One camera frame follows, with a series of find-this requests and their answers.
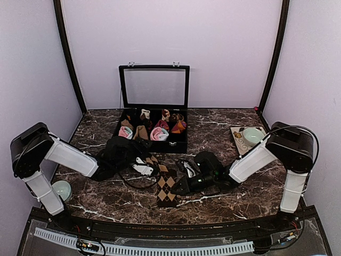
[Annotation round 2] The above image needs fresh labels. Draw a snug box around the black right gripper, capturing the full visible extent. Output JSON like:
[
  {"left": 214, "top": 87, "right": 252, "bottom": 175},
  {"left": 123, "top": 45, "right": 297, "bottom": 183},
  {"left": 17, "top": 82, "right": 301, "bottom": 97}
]
[{"left": 170, "top": 172, "right": 216, "bottom": 195}]

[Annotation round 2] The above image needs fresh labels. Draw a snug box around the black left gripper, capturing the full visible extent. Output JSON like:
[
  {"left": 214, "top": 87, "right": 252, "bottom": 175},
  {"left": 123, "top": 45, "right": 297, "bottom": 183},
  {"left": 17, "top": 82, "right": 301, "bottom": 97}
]
[{"left": 112, "top": 137, "right": 152, "bottom": 174}]

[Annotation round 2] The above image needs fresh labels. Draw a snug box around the brown argyle sock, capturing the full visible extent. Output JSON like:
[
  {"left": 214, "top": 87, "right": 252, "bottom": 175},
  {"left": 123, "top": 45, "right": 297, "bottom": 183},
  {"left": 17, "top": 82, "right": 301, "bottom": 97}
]
[{"left": 147, "top": 156, "right": 177, "bottom": 208}]

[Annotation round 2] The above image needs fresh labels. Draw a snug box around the maroon purple orange striped sock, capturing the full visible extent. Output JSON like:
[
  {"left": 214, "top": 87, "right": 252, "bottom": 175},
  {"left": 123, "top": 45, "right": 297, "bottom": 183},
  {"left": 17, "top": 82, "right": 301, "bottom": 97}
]
[{"left": 170, "top": 120, "right": 187, "bottom": 134}]

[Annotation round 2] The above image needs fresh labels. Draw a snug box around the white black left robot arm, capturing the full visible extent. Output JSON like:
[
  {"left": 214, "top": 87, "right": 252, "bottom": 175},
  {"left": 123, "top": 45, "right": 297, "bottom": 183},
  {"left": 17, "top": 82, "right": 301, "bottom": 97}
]
[{"left": 10, "top": 122, "right": 156, "bottom": 233}]

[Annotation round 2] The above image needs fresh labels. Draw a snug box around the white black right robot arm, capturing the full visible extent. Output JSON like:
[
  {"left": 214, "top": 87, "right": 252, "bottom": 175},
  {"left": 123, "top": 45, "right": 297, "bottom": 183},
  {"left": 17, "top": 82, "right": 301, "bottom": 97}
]
[{"left": 170, "top": 122, "right": 319, "bottom": 231}]

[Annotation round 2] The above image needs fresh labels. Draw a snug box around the brown tan rolled sock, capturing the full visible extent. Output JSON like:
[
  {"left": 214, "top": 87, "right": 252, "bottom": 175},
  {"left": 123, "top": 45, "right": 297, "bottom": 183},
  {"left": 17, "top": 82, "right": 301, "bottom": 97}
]
[{"left": 133, "top": 125, "right": 149, "bottom": 140}]

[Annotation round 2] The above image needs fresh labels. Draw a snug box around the pink white rolled sock left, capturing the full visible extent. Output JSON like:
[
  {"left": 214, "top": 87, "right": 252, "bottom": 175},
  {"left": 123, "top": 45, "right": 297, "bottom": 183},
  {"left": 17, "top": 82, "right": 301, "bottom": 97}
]
[{"left": 118, "top": 126, "right": 133, "bottom": 140}]

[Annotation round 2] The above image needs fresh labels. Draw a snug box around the pink white rolled sock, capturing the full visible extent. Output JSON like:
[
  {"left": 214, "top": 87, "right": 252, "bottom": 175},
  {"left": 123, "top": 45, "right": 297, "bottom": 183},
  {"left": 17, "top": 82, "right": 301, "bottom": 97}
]
[
  {"left": 150, "top": 127, "right": 169, "bottom": 141},
  {"left": 118, "top": 126, "right": 133, "bottom": 140}
]

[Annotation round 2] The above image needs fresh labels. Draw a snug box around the pink white rolled sock right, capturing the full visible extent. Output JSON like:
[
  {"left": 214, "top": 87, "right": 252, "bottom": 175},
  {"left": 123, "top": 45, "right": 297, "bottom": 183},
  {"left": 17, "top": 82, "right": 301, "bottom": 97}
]
[{"left": 150, "top": 127, "right": 169, "bottom": 141}]

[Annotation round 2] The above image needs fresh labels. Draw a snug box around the maroon teal rolled sock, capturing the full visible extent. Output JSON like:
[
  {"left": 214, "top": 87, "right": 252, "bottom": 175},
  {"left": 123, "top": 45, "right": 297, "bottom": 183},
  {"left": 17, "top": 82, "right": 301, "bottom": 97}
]
[{"left": 155, "top": 119, "right": 169, "bottom": 132}]

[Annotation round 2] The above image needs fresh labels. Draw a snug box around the cream brown rolled sock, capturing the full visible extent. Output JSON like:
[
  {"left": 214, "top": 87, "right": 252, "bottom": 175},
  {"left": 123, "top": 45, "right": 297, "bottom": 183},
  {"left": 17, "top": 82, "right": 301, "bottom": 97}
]
[{"left": 140, "top": 109, "right": 150, "bottom": 120}]

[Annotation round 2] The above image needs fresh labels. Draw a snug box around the leopard pattern rolled sock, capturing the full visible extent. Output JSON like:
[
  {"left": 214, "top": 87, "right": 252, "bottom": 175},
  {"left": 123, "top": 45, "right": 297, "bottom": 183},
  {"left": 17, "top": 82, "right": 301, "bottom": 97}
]
[{"left": 169, "top": 113, "right": 184, "bottom": 123}]

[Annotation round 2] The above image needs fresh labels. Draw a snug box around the black sock organizer box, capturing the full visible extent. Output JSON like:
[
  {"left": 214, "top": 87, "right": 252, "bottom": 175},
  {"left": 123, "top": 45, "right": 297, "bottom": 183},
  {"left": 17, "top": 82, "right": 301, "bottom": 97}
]
[{"left": 114, "top": 64, "right": 190, "bottom": 154}]

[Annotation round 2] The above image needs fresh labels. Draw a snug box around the square floral ceramic plate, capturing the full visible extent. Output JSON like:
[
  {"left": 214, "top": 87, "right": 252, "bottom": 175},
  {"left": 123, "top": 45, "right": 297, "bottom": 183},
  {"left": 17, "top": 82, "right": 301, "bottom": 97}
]
[{"left": 230, "top": 126, "right": 266, "bottom": 156}]

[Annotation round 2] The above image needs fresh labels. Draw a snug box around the pale green bowl left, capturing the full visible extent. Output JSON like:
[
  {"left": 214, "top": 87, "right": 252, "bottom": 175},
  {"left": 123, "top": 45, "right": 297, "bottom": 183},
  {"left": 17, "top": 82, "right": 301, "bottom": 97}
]
[{"left": 52, "top": 180, "right": 72, "bottom": 203}]

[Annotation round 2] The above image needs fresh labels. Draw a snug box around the pale green ceramic bowl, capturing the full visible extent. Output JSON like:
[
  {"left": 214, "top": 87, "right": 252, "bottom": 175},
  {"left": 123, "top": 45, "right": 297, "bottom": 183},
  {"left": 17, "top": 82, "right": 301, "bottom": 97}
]
[{"left": 242, "top": 127, "right": 265, "bottom": 147}]

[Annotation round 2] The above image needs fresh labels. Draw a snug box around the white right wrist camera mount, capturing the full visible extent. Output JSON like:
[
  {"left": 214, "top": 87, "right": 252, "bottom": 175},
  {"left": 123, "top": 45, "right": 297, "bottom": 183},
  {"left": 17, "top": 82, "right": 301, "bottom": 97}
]
[{"left": 176, "top": 159, "right": 197, "bottom": 178}]

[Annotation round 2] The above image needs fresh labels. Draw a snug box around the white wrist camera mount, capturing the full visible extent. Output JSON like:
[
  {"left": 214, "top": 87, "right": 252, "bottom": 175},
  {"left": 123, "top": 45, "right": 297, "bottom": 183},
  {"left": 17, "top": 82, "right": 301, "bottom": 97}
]
[
  {"left": 132, "top": 157, "right": 153, "bottom": 176},
  {"left": 176, "top": 159, "right": 197, "bottom": 178}
]

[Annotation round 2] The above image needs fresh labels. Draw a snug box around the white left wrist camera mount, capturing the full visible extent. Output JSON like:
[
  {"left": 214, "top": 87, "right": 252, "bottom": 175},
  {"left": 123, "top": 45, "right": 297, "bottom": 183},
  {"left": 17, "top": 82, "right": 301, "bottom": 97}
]
[{"left": 132, "top": 157, "right": 153, "bottom": 176}]

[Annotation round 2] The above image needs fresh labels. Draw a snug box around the black front table rail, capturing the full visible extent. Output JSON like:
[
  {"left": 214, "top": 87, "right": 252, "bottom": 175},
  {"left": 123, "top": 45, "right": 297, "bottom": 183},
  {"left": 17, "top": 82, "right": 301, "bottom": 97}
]
[{"left": 29, "top": 206, "right": 318, "bottom": 241}]

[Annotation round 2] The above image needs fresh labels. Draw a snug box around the white slotted cable duct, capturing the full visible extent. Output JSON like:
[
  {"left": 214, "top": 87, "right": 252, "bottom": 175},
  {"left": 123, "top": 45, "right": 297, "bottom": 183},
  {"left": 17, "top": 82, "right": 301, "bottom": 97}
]
[{"left": 34, "top": 227, "right": 254, "bottom": 255}]

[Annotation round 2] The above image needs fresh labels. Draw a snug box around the black left frame post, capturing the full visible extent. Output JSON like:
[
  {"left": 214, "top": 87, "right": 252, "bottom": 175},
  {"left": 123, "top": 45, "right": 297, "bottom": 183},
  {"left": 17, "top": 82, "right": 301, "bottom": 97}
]
[{"left": 53, "top": 0, "right": 87, "bottom": 115}]

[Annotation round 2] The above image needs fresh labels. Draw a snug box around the black frame post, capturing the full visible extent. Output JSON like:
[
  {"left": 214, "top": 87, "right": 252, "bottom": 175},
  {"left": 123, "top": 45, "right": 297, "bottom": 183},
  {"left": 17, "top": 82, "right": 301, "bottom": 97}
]
[
  {"left": 53, "top": 0, "right": 87, "bottom": 115},
  {"left": 258, "top": 0, "right": 290, "bottom": 115}
]

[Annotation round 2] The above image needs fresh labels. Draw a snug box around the black right frame post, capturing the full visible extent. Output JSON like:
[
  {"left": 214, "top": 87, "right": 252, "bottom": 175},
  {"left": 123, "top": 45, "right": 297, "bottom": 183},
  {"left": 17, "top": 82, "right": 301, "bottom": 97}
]
[{"left": 258, "top": 0, "right": 290, "bottom": 115}]

